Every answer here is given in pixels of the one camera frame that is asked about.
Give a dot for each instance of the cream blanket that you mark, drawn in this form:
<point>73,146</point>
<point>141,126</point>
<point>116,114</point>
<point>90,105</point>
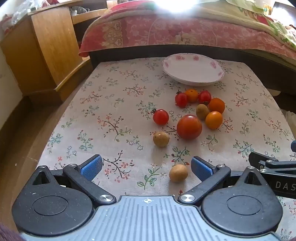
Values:
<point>231,18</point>

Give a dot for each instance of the bed with red floral blanket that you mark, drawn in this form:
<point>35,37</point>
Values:
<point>150,30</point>

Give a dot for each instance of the brown longan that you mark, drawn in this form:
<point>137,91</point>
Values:
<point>202,111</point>
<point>178,173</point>
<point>161,139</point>

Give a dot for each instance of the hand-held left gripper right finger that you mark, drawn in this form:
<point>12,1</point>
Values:
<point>201,169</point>

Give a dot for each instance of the wooden shelf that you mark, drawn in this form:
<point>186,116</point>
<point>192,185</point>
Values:
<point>90,16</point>

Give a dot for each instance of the green printed quilt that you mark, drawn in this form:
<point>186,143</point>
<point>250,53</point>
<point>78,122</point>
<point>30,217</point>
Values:
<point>277,25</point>

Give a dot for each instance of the red cherry tomato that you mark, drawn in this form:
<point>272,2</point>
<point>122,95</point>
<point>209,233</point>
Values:
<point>161,116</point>
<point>181,100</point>
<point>204,96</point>

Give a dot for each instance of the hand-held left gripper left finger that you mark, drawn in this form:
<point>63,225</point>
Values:
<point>91,168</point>

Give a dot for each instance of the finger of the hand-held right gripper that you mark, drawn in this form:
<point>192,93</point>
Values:
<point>263,160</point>
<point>293,146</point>

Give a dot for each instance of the large red tomato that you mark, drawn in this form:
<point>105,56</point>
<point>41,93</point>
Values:
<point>189,127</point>

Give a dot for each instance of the wooden cabinet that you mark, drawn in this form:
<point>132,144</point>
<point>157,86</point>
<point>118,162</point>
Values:
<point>46,46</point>

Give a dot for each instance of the white floral plate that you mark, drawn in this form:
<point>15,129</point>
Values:
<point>196,84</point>
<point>193,67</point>

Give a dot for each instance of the orange cherry tomato top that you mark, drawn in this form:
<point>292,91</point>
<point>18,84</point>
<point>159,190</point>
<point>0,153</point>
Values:
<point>192,95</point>

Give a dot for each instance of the floral tablecloth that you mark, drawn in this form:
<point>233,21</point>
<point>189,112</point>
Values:
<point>115,97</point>

